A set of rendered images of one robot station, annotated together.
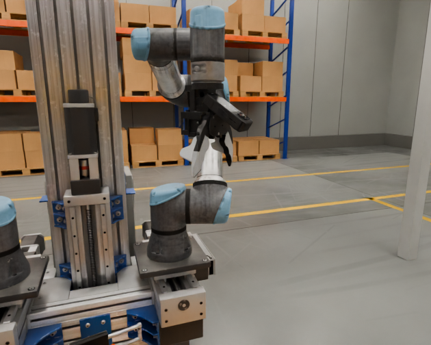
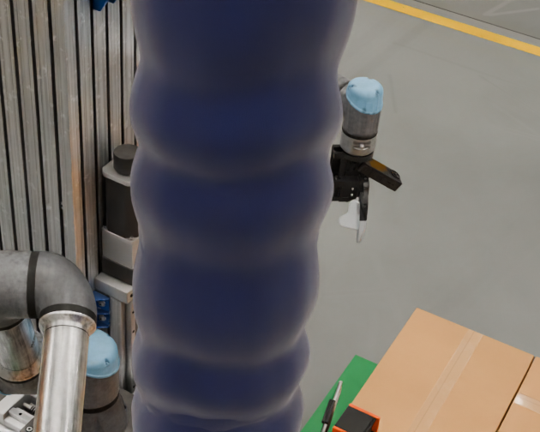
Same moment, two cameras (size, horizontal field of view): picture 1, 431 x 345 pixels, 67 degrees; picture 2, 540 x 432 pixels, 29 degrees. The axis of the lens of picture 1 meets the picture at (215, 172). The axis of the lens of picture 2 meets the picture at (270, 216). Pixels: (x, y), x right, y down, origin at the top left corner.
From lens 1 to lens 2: 1.98 m
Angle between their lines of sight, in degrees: 46
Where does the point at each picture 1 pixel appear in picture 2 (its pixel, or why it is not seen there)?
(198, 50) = (365, 132)
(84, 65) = (116, 108)
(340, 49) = not seen: outside the picture
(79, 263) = not seen: hidden behind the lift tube
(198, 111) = (346, 175)
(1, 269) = (121, 408)
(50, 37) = (87, 93)
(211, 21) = (379, 105)
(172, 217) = not seen: hidden behind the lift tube
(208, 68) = (372, 144)
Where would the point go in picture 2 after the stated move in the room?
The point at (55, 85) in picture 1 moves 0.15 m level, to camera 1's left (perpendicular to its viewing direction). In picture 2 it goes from (89, 153) to (23, 178)
